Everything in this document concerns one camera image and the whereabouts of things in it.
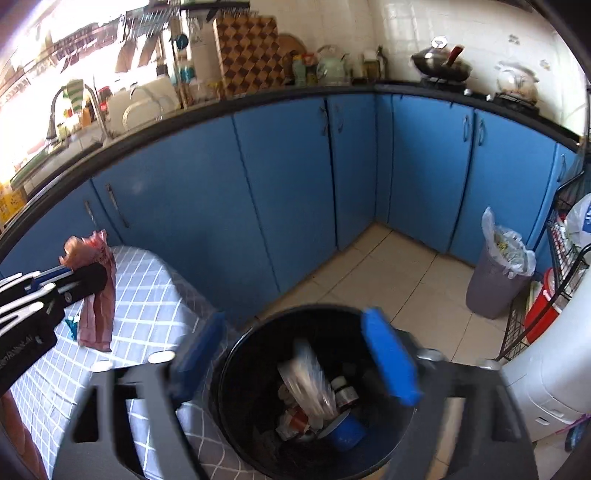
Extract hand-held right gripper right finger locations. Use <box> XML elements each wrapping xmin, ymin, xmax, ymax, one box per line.
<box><xmin>360</xmin><ymin>308</ymin><xmax>539</xmax><ymax>480</ymax></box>

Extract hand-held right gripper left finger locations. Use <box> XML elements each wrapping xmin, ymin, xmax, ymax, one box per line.
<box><xmin>53</xmin><ymin>311</ymin><xmax>228</xmax><ymax>480</ymax></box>

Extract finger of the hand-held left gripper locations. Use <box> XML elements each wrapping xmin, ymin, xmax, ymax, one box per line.
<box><xmin>25</xmin><ymin>269</ymin><xmax>77</xmax><ymax>291</ymax></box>
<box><xmin>56</xmin><ymin>262</ymin><xmax>108</xmax><ymax>306</ymax></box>

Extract pink wrapper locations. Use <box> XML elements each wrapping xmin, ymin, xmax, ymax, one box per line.
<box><xmin>59</xmin><ymin>229</ymin><xmax>117</xmax><ymax>353</ymax></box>

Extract black trash bin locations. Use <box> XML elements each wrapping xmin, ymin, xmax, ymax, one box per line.
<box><xmin>208</xmin><ymin>304</ymin><xmax>419</xmax><ymax>480</ymax></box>

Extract person's left forearm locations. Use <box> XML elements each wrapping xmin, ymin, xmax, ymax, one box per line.
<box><xmin>0</xmin><ymin>392</ymin><xmax>48</xmax><ymax>480</ymax></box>

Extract blue round tub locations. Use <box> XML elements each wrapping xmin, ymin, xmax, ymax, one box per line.
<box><xmin>318</xmin><ymin>411</ymin><xmax>370</xmax><ymax>448</ymax></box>

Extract grey bin with plastic liner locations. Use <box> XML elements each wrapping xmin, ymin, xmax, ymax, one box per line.
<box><xmin>465</xmin><ymin>208</ymin><xmax>537</xmax><ymax>320</ymax></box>

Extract red container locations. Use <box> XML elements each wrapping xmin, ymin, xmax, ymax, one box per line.
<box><xmin>524</xmin><ymin>268</ymin><xmax>561</xmax><ymax>344</ymax></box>

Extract white appliance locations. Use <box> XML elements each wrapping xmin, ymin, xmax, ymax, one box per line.
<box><xmin>501</xmin><ymin>272</ymin><xmax>591</xmax><ymax>444</ymax></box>

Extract sink faucet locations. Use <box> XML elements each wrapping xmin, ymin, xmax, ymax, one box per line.
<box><xmin>46</xmin><ymin>85</ymin><xmax>109</xmax><ymax>144</ymax></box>

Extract white plastic jug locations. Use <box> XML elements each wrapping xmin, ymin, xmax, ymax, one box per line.
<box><xmin>108</xmin><ymin>74</ymin><xmax>181</xmax><ymax>134</ymax></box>

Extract blue kitchen cabinets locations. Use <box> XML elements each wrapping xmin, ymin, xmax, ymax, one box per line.
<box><xmin>0</xmin><ymin>90</ymin><xmax>585</xmax><ymax>333</ymax></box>

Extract black kitchen countertop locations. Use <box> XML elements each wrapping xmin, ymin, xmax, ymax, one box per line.
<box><xmin>0</xmin><ymin>80</ymin><xmax>587</xmax><ymax>259</ymax></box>

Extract white plastic bag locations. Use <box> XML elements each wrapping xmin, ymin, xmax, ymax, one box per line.
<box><xmin>566</xmin><ymin>194</ymin><xmax>591</xmax><ymax>250</ymax></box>

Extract checkered cutting board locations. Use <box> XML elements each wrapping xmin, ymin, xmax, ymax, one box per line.
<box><xmin>213</xmin><ymin>14</ymin><xmax>286</xmax><ymax>95</ymax></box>

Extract black wok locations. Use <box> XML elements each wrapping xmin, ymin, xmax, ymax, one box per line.
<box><xmin>411</xmin><ymin>38</ymin><xmax>474</xmax><ymax>84</ymax></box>

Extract pale green kettle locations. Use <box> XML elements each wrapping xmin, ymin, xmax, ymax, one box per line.
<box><xmin>316</xmin><ymin>45</ymin><xmax>349</xmax><ymax>86</ymax></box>

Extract glass pot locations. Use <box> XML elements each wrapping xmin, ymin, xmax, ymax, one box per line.
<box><xmin>495</xmin><ymin>60</ymin><xmax>540</xmax><ymax>104</ymax></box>

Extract round wooden board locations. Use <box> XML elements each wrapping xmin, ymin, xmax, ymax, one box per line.
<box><xmin>277</xmin><ymin>33</ymin><xmax>308</xmax><ymax>84</ymax></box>

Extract black wire rack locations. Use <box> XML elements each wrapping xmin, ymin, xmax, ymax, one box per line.
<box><xmin>496</xmin><ymin>173</ymin><xmax>591</xmax><ymax>363</ymax></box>

